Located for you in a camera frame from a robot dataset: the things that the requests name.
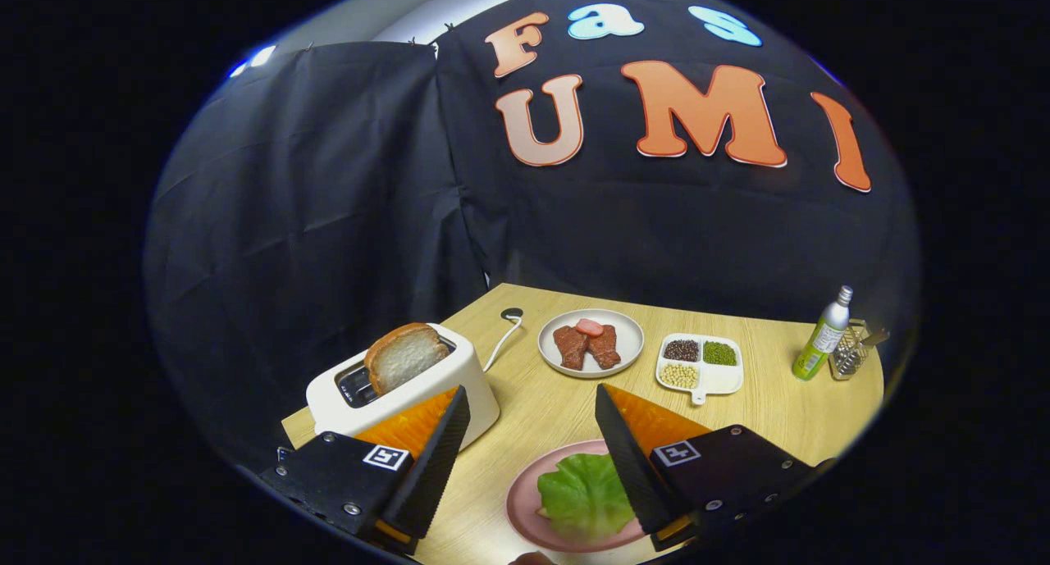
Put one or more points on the black backdrop cloth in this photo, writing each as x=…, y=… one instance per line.
x=328, y=220

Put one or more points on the toasted bread slice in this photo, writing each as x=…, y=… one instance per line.
x=406, y=356

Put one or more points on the pink sausage slice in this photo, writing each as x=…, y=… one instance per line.
x=589, y=327

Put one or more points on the pile of dark red beans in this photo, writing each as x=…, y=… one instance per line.
x=681, y=350

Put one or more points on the white divided dish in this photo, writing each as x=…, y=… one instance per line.
x=726, y=378

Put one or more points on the pile of green beans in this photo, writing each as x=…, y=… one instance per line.
x=719, y=353

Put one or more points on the brown meat piece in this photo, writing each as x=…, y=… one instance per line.
x=570, y=348
x=605, y=348

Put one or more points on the white toaster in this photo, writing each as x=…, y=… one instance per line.
x=467, y=385

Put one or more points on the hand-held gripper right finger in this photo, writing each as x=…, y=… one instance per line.
x=627, y=467

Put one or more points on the green bottle with silver top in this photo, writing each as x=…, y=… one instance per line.
x=820, y=339

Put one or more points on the pink round plate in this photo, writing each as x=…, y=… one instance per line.
x=525, y=499

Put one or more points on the pile of yellow soybeans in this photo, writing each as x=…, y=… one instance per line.
x=679, y=375

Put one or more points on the green lettuce leaf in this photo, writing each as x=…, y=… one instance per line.
x=582, y=495

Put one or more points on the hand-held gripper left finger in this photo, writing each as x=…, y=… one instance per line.
x=435, y=467

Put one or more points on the beige round plate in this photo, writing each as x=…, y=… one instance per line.
x=627, y=335

